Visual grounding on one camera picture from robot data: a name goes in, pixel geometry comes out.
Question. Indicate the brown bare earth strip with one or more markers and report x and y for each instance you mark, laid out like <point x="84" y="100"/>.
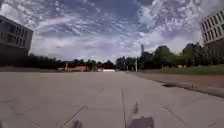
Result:
<point x="190" y="80"/>

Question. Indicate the row of trees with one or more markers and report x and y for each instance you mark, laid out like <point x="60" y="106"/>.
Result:
<point x="161" y="55"/>
<point x="40" y="62"/>

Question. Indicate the pale pole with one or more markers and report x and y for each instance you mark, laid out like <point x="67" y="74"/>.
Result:
<point x="136" y="65"/>

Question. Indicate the dark wide multi-storey building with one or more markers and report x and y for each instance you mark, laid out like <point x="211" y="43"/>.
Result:
<point x="13" y="36"/>

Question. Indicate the white low structure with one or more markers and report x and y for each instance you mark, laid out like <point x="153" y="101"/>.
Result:
<point x="108" y="70"/>

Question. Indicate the red low structure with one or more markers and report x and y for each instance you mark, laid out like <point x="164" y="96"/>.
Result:
<point x="78" y="68"/>

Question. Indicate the green grass lawn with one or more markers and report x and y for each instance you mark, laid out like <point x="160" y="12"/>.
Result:
<point x="190" y="70"/>

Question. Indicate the grey concrete slab plaza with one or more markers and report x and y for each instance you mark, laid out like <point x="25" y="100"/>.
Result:
<point x="83" y="90"/>

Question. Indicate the large pale grid-window building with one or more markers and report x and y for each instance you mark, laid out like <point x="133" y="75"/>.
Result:
<point x="213" y="28"/>

